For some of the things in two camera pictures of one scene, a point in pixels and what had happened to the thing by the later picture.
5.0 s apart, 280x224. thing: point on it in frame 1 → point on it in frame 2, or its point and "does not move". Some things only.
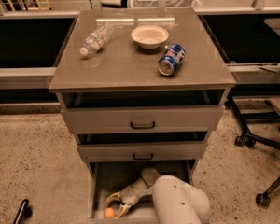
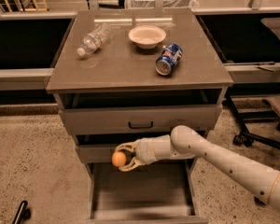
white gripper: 130,195 → 144,152
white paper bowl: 149,36 does not move
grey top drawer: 140,112 does not move
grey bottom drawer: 106,177 does not move
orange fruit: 109,213 → 119,159
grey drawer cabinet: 140,89 does not move
